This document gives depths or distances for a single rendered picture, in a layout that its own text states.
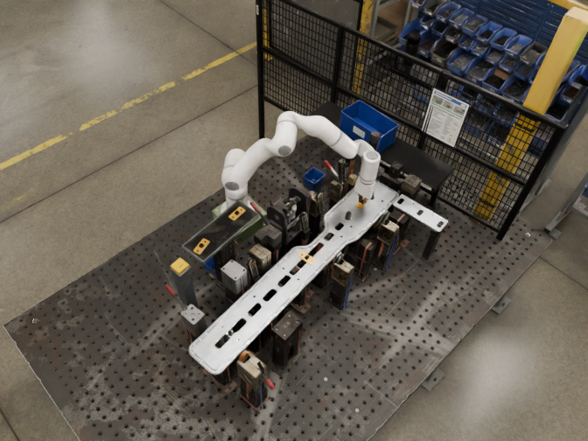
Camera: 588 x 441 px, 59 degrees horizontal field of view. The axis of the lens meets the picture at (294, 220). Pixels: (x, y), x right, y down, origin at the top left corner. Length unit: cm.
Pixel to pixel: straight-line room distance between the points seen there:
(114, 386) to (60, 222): 189
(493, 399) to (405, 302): 98
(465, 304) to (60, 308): 209
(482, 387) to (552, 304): 86
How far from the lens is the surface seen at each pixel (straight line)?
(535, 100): 271
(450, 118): 291
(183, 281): 238
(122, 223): 410
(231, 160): 264
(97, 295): 291
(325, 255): 255
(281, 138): 235
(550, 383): 372
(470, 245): 315
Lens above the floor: 307
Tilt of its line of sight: 51 degrees down
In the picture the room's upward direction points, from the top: 3 degrees clockwise
